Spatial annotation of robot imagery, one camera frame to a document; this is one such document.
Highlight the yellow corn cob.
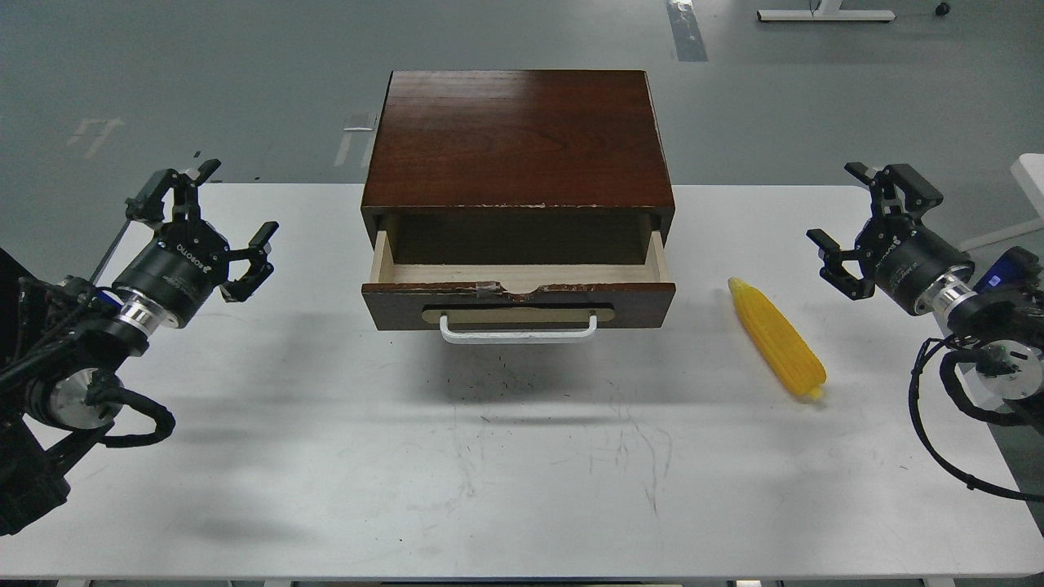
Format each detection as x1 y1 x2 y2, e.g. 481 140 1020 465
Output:
728 277 827 404

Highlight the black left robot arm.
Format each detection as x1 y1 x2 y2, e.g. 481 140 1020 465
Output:
1 159 277 536

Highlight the white table leg base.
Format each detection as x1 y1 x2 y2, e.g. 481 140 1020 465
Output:
756 1 897 23

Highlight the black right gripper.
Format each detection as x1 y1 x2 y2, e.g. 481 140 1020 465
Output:
807 162 975 316

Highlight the white drawer handle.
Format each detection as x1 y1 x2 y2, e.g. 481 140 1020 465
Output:
438 315 598 345

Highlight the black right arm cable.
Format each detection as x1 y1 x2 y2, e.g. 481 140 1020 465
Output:
908 336 1044 503

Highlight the dark wooden cabinet box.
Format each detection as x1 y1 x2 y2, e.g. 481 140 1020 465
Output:
361 69 675 239

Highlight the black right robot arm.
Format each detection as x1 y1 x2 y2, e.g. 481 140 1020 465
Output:
807 162 1042 425

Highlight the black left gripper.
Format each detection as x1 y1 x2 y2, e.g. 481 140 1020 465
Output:
113 159 279 329

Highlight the wooden drawer with dark front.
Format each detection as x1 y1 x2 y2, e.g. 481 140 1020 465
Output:
361 231 677 332

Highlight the white chair base right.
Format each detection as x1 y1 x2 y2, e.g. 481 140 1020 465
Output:
956 152 1044 252

